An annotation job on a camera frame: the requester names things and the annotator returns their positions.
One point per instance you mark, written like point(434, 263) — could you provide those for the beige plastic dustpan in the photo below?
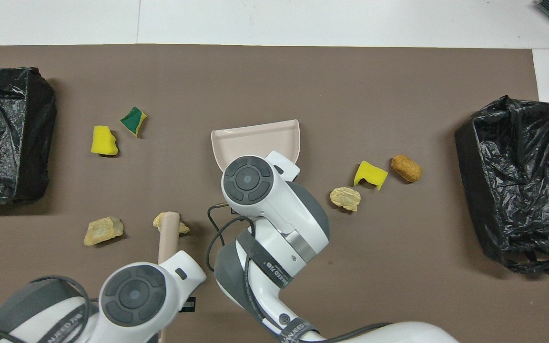
point(255, 143)

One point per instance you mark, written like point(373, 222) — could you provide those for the black bag lined bin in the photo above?
point(517, 190)
point(3, 138)

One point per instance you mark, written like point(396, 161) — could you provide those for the brown table mat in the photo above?
point(303, 76)

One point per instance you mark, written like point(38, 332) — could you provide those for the beige hand brush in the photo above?
point(168, 238)

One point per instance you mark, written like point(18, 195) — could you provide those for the plain yellow sponge piece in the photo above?
point(104, 141)

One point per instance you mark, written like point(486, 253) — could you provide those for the green and yellow sponge piece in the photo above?
point(133, 121)

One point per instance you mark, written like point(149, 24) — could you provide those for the pale trash piece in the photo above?
point(345, 198)
point(103, 231)
point(184, 227)

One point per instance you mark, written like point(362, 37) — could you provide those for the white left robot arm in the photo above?
point(131, 295)

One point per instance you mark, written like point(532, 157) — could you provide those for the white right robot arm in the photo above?
point(274, 209)

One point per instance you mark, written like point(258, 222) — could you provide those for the notched yellow sponge piece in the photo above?
point(371, 174)

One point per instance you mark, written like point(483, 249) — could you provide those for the brown nugget shaped trash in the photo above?
point(406, 168)

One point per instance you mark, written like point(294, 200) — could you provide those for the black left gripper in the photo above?
point(187, 305)

